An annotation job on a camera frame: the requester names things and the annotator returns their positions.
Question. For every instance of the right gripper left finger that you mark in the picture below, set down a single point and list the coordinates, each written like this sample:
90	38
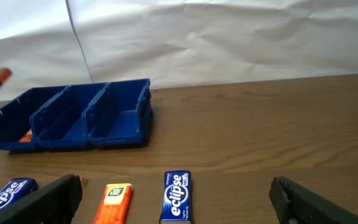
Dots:
48	202

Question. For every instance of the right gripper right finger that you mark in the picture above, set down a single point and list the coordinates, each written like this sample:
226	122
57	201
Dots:
303	205

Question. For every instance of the blue candy pack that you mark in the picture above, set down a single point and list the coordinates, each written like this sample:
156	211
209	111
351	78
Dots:
8	194
176	199

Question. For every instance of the blue tray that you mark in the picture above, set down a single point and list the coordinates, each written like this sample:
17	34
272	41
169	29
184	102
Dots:
73	137

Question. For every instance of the gold wrapped candy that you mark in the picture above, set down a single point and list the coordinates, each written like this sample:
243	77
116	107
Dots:
83	181

